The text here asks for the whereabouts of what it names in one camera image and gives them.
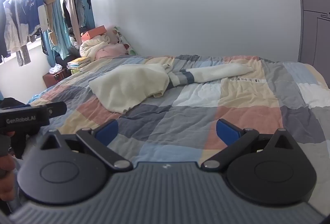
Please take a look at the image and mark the patchwork bed quilt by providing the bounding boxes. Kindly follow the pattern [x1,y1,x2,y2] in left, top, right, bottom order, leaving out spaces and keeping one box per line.
[27,54,330,190]

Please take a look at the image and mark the person's left hand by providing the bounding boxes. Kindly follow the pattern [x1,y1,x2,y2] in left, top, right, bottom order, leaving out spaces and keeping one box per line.
[0,131,16,202]

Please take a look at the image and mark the striped hanging garment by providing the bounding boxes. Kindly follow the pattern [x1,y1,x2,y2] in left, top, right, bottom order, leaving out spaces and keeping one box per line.
[15,35,38,66]

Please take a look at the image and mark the beige hanging garment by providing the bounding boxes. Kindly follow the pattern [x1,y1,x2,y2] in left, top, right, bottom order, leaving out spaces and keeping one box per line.
[58,0,82,42]

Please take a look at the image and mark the blue and white jacket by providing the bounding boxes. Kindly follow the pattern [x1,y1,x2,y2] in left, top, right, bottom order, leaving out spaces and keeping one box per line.
[15,0,50,37]

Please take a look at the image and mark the white crumpled cloth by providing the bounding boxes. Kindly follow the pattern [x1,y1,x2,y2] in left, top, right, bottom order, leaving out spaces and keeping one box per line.
[49,64,64,75]

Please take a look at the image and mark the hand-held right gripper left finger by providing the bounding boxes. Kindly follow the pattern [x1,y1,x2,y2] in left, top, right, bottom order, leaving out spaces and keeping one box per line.
[39,119,134,171]

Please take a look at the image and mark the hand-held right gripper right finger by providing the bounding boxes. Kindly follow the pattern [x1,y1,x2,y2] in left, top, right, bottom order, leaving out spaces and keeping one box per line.
[200,118,294,171]

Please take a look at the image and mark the cream fleece sweater blue stripes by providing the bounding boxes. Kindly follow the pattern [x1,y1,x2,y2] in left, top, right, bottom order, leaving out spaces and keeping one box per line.
[89,63,261,114]

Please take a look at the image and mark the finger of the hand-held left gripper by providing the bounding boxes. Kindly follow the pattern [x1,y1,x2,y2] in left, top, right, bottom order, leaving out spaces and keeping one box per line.
[48,102,67,118]

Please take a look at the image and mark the orange box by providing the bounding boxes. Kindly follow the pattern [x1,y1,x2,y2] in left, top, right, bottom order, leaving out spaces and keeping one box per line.
[81,25,107,41]

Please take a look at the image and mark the cream bundled blanket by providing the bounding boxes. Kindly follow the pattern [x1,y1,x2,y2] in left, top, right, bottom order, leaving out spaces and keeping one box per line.
[79,33,112,60]

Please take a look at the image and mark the pink plush pillow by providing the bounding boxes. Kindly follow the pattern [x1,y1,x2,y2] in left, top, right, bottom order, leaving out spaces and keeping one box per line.
[94,43,129,60]

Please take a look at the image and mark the white hanging shirt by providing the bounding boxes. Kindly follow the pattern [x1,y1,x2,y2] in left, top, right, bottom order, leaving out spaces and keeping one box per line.
[2,0,24,52]

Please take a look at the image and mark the stack of books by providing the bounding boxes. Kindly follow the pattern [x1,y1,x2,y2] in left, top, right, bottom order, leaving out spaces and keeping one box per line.
[66,56,91,70]

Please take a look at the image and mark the dotted rolled mat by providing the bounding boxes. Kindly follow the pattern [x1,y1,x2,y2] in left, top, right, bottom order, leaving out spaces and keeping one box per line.
[113,26,138,56]

